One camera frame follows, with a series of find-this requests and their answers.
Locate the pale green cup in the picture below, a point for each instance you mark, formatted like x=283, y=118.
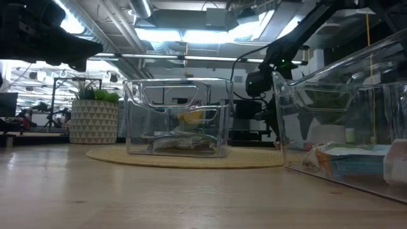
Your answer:
x=349, y=135

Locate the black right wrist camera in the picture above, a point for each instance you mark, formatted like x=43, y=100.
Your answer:
x=257, y=83

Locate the black monitor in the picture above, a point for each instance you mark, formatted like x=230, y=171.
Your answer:
x=8, y=105

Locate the pale granola bar wrapper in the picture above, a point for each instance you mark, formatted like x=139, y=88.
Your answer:
x=297, y=145

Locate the round woven straw placemat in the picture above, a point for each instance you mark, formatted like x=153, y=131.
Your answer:
x=190, y=163

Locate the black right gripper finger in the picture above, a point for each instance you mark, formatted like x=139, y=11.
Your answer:
x=276, y=135

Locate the light blue granola bar wrapper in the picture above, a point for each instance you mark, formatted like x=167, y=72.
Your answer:
x=353, y=165

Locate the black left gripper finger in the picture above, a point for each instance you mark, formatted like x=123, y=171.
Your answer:
x=76, y=47
x=79, y=66

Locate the dark plant in white pot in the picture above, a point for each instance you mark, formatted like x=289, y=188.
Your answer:
x=327, y=133

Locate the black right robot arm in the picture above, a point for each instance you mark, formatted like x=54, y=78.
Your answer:
x=302, y=28

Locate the black aluminium table frame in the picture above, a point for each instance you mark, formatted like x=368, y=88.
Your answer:
x=38, y=140

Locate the black metal rack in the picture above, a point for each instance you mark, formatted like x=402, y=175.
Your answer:
x=54, y=95

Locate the clear plastic bin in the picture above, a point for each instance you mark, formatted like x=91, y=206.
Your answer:
x=128, y=127
x=280, y=111

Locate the long LED light bar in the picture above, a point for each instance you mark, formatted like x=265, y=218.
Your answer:
x=178, y=57

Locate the succulent in white patterned pot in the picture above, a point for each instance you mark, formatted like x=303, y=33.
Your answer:
x=93, y=122

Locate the black printer on stand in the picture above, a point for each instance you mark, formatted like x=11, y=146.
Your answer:
x=245, y=109

